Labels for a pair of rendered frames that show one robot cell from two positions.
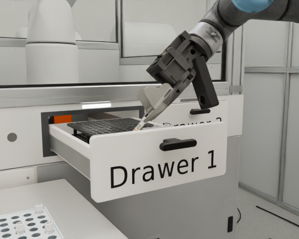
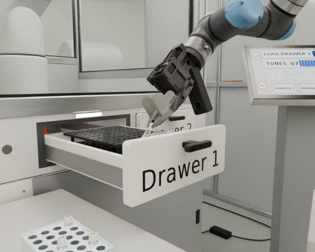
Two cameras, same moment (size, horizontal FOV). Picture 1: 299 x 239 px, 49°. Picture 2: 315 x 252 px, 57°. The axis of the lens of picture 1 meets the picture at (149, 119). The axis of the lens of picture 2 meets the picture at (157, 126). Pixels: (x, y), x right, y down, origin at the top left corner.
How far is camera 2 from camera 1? 0.17 m
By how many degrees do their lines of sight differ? 14
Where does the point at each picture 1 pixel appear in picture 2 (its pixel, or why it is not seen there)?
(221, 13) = (213, 28)
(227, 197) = (195, 193)
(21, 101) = (16, 111)
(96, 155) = (131, 160)
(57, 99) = (52, 108)
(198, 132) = (206, 134)
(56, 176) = (52, 186)
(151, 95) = (158, 101)
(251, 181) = not seen: hidden behind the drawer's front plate
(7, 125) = (2, 137)
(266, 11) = (253, 28)
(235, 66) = not seen: hidden behind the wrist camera
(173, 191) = not seen: hidden behind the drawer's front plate
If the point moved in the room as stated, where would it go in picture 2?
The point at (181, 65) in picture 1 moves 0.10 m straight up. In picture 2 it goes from (182, 74) to (183, 28)
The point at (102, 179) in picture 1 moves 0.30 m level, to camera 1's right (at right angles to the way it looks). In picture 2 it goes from (136, 184) to (291, 170)
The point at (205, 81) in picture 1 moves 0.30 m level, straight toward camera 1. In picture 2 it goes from (201, 89) to (253, 92)
